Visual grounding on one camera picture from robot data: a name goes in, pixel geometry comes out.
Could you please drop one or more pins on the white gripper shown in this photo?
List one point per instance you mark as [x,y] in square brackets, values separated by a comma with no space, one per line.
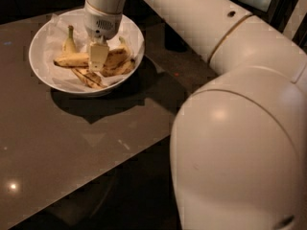
[102,23]

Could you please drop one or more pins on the long yellow banana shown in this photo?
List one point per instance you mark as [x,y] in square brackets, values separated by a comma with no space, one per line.
[74,60]

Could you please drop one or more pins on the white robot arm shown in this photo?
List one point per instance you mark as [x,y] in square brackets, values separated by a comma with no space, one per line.
[239,143]

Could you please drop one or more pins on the right yellow banana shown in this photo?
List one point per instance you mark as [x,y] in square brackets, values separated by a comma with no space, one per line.
[119,60]

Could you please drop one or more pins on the bottom spotted banana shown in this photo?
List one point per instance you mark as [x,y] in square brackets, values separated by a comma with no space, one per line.
[90,79]

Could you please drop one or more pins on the green-stemmed banana on left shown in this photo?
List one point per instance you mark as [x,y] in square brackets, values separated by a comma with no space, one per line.
[69,45]

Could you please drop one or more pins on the white bowl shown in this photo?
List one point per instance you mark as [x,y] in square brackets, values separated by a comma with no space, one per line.
[41,64]

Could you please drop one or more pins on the white paper liner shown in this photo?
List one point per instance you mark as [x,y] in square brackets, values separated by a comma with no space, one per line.
[66,58]

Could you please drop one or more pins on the person's dark legs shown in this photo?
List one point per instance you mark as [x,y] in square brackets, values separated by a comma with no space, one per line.
[173,41]

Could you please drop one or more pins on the black glass-door refrigerator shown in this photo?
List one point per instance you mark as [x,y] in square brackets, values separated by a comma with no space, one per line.
[287,16]

